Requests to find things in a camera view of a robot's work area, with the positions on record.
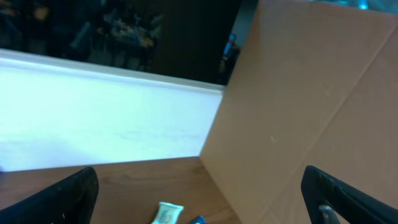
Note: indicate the blue Oreo cookie pack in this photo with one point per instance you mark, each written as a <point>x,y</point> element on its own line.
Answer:
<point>199,220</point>

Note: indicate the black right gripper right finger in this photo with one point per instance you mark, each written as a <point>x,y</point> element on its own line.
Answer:
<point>326,197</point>

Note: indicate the white wet wipes pack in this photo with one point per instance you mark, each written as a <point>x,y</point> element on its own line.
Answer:
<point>168,213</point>

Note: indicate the brown cardboard panel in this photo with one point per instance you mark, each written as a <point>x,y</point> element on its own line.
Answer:
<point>315,84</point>

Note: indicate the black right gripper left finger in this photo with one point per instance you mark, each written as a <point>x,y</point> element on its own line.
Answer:
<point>71,200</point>

